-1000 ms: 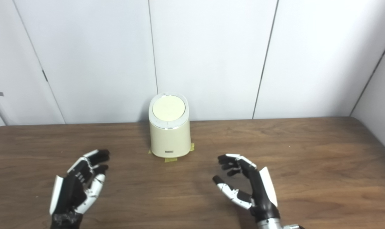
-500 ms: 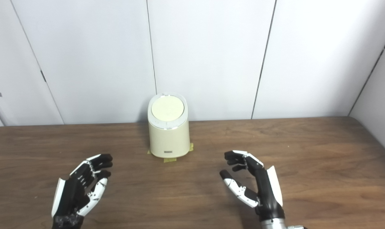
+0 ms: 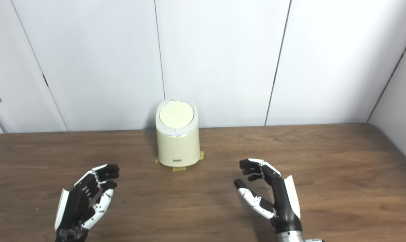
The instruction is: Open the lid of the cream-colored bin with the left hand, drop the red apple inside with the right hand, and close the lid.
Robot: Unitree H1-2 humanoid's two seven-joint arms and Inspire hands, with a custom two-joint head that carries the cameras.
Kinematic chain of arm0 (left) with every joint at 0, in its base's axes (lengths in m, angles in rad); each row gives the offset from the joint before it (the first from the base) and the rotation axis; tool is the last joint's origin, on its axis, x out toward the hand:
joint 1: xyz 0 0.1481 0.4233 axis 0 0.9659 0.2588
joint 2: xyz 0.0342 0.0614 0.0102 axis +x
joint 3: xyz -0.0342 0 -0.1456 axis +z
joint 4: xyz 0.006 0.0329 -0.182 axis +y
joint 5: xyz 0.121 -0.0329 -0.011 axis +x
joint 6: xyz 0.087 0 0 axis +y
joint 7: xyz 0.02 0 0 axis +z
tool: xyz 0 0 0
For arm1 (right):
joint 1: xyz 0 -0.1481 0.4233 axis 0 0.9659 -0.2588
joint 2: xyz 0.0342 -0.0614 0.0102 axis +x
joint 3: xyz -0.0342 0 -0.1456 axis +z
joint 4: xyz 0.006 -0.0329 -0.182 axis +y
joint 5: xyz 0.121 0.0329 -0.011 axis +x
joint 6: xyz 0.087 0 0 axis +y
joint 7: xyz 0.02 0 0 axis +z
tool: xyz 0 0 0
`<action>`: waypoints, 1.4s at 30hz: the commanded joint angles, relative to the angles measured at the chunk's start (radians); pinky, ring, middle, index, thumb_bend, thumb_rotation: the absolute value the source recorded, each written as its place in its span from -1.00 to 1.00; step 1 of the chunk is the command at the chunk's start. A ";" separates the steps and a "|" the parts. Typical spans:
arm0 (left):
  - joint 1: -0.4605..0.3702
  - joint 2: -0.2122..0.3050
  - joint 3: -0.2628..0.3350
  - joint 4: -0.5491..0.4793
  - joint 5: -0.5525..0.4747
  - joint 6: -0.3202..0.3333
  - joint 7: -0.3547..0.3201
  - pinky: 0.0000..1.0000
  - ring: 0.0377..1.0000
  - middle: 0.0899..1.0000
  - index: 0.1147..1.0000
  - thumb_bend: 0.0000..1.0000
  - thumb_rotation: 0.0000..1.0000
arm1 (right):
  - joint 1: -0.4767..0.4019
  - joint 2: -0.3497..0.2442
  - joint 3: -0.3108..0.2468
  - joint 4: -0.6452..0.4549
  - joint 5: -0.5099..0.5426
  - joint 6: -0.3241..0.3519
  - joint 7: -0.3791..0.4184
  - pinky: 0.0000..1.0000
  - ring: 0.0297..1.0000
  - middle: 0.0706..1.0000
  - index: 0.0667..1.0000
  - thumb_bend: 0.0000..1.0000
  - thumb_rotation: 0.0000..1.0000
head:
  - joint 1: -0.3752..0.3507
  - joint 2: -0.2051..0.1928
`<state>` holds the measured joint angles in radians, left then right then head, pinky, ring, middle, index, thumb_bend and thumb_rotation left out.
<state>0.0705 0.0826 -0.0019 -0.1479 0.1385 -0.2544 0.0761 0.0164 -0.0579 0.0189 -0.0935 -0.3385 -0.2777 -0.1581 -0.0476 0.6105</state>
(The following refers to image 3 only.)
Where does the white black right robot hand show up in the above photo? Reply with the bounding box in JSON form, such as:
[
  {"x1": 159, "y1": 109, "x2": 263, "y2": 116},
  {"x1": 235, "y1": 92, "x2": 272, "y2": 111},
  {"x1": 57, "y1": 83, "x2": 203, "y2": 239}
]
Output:
[{"x1": 234, "y1": 159, "x2": 303, "y2": 234}]

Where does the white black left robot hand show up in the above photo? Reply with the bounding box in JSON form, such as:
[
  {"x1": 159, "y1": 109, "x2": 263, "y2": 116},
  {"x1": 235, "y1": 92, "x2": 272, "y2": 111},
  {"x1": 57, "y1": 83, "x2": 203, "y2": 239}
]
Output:
[{"x1": 54, "y1": 164, "x2": 120, "y2": 242}]

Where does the cream-colored round bin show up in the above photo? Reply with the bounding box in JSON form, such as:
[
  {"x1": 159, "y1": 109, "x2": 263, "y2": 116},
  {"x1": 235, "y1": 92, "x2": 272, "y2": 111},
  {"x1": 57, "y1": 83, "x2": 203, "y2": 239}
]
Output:
[{"x1": 155, "y1": 99, "x2": 200, "y2": 167}]

